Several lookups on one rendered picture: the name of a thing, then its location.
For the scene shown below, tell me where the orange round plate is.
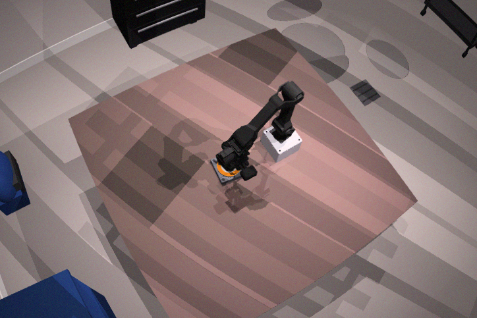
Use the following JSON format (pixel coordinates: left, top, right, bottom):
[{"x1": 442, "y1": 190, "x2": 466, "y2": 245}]
[{"x1": 217, "y1": 162, "x2": 240, "y2": 177}]

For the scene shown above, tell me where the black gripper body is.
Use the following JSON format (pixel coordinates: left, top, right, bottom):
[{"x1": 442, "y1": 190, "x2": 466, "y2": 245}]
[{"x1": 221, "y1": 141, "x2": 258, "y2": 181}]

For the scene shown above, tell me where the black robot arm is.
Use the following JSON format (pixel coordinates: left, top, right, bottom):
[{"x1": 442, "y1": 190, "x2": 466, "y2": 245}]
[{"x1": 216, "y1": 81, "x2": 304, "y2": 172}]

